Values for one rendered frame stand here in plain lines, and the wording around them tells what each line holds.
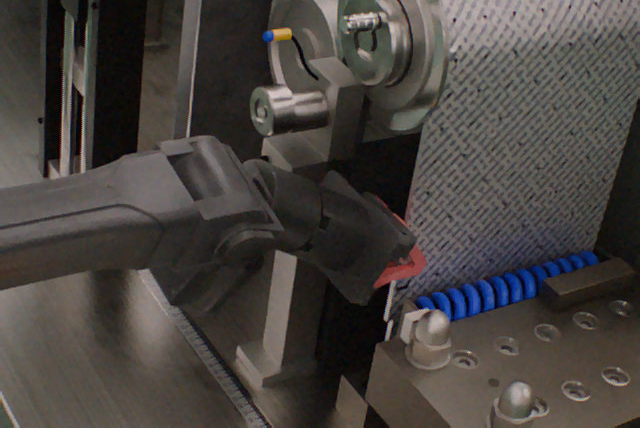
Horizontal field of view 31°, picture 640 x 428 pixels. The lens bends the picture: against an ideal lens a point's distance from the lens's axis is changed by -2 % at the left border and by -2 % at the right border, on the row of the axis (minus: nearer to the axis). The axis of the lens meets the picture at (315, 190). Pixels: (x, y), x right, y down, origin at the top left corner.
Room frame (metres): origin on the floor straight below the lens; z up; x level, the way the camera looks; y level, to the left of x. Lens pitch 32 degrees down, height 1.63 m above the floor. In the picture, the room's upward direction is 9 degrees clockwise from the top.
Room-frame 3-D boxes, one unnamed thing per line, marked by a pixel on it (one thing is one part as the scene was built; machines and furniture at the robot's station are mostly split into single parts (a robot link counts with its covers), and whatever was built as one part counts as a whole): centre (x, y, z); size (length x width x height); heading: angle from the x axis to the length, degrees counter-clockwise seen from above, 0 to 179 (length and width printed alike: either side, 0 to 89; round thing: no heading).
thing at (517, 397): (0.67, -0.17, 1.05); 0.04 x 0.04 x 0.04
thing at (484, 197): (0.87, -0.17, 1.10); 0.23 x 0.01 x 0.18; 125
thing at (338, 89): (0.86, 0.01, 1.05); 0.06 x 0.05 x 0.31; 125
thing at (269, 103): (0.84, 0.04, 1.18); 0.04 x 0.02 x 0.04; 35
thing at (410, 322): (0.76, -0.10, 1.04); 0.02 x 0.01 x 0.02; 125
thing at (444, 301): (0.86, -0.19, 1.03); 0.21 x 0.04 x 0.03; 125
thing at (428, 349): (0.74, -0.11, 1.05); 0.04 x 0.04 x 0.04
